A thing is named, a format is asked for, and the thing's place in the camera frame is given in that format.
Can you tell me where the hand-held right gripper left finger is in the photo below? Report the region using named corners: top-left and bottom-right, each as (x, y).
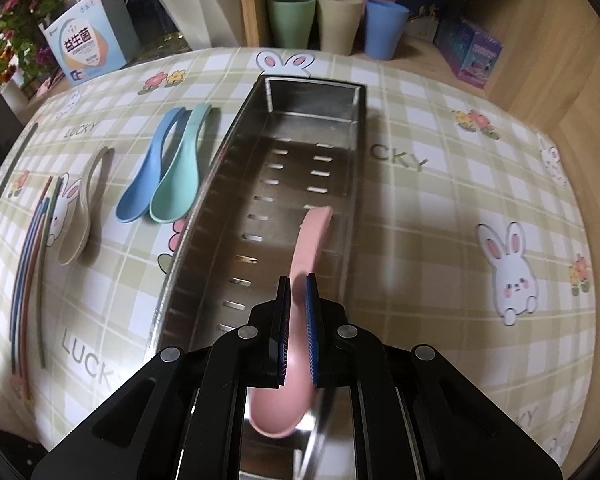
top-left (30, 275), bottom-right (293, 480)

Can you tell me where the dark blue starry box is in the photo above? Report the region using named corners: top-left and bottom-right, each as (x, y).
top-left (405, 2), bottom-right (449, 44)

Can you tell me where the blue spoon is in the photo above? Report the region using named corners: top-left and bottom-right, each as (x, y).
top-left (116, 106), bottom-right (191, 223)

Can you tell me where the green cup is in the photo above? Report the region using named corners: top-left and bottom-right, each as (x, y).
top-left (266, 0), bottom-right (317, 52)

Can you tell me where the stainless steel utensil tray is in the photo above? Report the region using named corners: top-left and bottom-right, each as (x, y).
top-left (150, 74), bottom-right (368, 480)

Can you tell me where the light blue printed box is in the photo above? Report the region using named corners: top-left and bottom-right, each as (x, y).
top-left (42, 0), bottom-right (141, 83)

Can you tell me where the purple printed box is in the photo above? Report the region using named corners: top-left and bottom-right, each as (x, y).
top-left (435, 15), bottom-right (503, 88)

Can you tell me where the pink spoon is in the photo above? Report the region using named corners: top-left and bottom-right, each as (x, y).
top-left (249, 205), bottom-right (335, 438)

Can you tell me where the green spoon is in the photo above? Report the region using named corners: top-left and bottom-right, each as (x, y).
top-left (149, 103), bottom-right (213, 223)

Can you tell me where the green chopstick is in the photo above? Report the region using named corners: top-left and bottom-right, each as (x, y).
top-left (34, 175), bottom-right (63, 368)

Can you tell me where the blue chopstick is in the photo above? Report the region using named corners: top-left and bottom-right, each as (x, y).
top-left (9, 197), bottom-right (48, 361)

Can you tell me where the beige cup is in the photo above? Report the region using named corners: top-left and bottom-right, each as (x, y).
top-left (316, 0), bottom-right (365, 56)

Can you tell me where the checked rabbit print tablecloth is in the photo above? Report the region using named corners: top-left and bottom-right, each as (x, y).
top-left (0, 46), bottom-right (600, 480)

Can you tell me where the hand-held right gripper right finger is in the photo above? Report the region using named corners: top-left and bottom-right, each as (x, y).
top-left (305, 272), bottom-right (563, 480)

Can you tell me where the pink flower plant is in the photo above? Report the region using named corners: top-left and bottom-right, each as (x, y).
top-left (0, 0), bottom-right (81, 96)

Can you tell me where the white plant pot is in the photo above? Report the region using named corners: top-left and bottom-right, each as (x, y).
top-left (150, 0), bottom-right (245, 48)

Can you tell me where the blue cup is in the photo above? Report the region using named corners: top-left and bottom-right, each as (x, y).
top-left (364, 0), bottom-right (409, 60)

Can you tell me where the beige spoon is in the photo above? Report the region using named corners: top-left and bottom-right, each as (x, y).
top-left (55, 146), bottom-right (116, 267)

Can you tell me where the gold patterned tray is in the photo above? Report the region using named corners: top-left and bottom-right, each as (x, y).
top-left (139, 34), bottom-right (191, 55)

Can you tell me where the pink chopstick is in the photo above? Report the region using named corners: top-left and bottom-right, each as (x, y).
top-left (17, 176), bottom-right (53, 401)

